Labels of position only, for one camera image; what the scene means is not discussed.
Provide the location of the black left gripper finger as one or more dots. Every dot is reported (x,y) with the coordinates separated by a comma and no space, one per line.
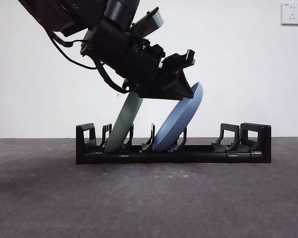
(169,89)

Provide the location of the blue round plate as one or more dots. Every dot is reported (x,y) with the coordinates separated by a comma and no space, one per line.
(178,124)

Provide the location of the green round plate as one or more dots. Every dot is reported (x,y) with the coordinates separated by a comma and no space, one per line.
(121,124)

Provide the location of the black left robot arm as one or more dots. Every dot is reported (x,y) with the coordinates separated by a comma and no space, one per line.
(64,12)

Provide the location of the black plate rack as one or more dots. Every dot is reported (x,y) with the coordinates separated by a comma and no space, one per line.
(201,156)

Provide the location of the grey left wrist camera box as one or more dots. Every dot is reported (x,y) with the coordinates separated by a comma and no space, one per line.
(149,21)

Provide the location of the white wall socket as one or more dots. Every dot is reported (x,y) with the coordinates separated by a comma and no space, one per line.
(291,15)

